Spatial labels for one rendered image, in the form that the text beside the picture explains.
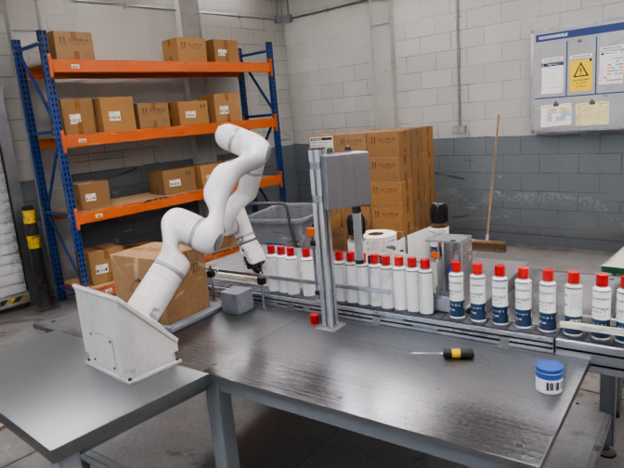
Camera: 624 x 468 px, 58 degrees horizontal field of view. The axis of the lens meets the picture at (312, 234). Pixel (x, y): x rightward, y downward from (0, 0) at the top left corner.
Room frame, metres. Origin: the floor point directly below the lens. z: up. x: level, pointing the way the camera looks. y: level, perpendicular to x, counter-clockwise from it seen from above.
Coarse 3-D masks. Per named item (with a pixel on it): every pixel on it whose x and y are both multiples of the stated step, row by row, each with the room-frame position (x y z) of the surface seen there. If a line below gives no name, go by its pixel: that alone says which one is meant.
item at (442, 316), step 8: (208, 280) 2.60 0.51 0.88; (216, 280) 2.59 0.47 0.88; (224, 280) 2.58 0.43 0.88; (256, 288) 2.41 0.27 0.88; (264, 288) 2.40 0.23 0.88; (288, 296) 2.26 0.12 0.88; (296, 296) 2.25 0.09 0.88; (344, 304) 2.10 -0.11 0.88; (392, 312) 1.97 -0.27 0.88; (400, 312) 1.96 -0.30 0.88; (408, 312) 1.95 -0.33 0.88; (440, 312) 1.93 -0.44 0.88; (448, 312) 1.92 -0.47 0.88; (448, 320) 1.84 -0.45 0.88; (456, 320) 1.84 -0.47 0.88; (464, 320) 1.83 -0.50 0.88; (488, 320) 1.81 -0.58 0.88; (496, 328) 1.74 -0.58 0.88; (504, 328) 1.74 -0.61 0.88; (512, 328) 1.73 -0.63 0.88; (536, 328) 1.71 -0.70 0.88; (560, 328) 1.70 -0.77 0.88; (552, 336) 1.64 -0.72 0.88
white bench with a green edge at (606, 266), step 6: (618, 252) 2.78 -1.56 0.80; (612, 258) 2.67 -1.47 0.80; (618, 258) 2.66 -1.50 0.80; (606, 264) 2.59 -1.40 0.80; (612, 264) 2.58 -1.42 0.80; (618, 264) 2.57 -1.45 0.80; (606, 270) 2.55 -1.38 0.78; (612, 270) 2.54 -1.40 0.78; (618, 270) 2.52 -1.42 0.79; (618, 378) 2.54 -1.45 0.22; (618, 384) 2.54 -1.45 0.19; (618, 390) 2.54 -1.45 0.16; (618, 396) 2.54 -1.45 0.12; (618, 402) 2.54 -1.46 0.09; (618, 408) 2.54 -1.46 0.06; (618, 414) 2.57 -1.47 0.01
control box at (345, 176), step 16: (320, 160) 1.98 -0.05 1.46; (336, 160) 1.96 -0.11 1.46; (352, 160) 1.98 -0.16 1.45; (368, 160) 2.00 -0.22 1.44; (336, 176) 1.96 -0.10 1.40; (352, 176) 1.98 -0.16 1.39; (368, 176) 2.00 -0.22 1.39; (336, 192) 1.96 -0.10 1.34; (352, 192) 1.98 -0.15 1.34; (368, 192) 2.00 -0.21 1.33; (336, 208) 1.96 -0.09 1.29
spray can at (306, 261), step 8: (304, 248) 2.24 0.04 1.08; (304, 256) 2.23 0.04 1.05; (304, 264) 2.22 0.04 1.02; (312, 264) 2.23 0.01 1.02; (304, 272) 2.22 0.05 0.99; (312, 272) 2.23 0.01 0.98; (304, 288) 2.23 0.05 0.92; (312, 288) 2.22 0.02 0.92; (304, 296) 2.24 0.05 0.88; (312, 296) 2.22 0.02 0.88
